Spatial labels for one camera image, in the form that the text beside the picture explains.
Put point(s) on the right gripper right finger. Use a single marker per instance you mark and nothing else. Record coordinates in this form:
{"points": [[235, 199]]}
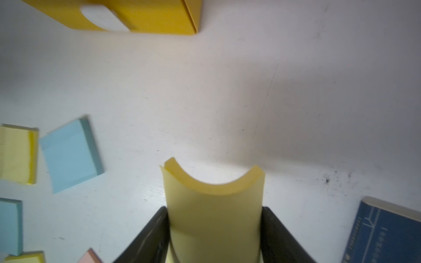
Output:
{"points": [[277, 244]]}

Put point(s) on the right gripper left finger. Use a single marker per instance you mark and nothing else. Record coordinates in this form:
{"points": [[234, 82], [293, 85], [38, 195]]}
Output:
{"points": [[151, 244]]}

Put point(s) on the dark blue book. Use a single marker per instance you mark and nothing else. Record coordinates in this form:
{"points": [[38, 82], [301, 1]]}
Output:
{"points": [[384, 232]]}

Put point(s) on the yellow sticky pad bottom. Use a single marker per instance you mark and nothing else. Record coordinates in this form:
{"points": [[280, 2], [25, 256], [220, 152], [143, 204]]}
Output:
{"points": [[26, 258]]}

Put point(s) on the blue sticky pad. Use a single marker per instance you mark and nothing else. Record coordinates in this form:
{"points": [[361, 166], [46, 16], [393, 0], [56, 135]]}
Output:
{"points": [[71, 154], [11, 226]]}

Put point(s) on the yellow sticky pad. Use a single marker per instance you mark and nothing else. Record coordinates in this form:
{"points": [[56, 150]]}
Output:
{"points": [[213, 223], [19, 152], [26, 258]]}

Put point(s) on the pink sticky pad large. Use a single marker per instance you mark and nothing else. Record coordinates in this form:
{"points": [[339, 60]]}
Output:
{"points": [[90, 256]]}

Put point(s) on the yellow plastic drawer cabinet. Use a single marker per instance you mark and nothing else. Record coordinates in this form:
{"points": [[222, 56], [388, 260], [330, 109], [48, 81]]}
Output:
{"points": [[152, 17]]}

